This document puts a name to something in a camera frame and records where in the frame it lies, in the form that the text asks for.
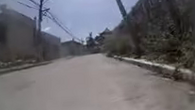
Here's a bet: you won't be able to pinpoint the grey concrete road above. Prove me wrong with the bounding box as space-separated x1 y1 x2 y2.
0 45 195 110

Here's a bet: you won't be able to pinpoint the grey wall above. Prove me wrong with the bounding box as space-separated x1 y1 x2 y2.
109 0 195 68

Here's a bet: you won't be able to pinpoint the bushes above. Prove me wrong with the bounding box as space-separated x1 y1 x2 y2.
102 25 195 76

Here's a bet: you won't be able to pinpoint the utility pole with crossarms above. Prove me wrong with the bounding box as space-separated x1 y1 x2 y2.
33 0 59 62

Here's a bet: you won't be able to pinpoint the concrete kerb strip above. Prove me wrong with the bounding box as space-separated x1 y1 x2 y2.
106 46 195 98
0 60 55 78

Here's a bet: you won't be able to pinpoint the trees and buildings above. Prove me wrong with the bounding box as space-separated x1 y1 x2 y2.
82 27 115 55

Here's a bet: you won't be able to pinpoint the row of grey buildings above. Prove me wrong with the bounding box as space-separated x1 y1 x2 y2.
0 0 86 65

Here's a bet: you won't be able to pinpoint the low plants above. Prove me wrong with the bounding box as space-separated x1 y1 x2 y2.
0 57 38 71

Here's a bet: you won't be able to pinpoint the leaning pole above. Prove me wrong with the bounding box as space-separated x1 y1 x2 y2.
112 0 129 25

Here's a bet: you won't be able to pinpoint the overhead wires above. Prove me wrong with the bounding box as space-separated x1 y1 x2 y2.
9 0 85 49

